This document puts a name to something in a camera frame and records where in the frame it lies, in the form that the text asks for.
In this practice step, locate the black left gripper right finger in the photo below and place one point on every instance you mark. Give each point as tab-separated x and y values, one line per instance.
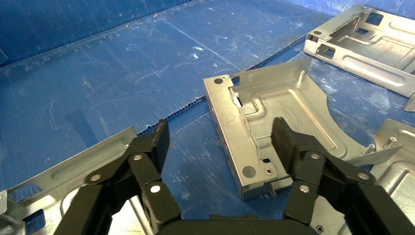
311	168

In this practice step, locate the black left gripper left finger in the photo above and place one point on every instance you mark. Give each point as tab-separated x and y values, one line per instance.
139	168

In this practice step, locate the blue corrugated plastic box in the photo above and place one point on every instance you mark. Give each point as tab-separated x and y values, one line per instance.
97	81

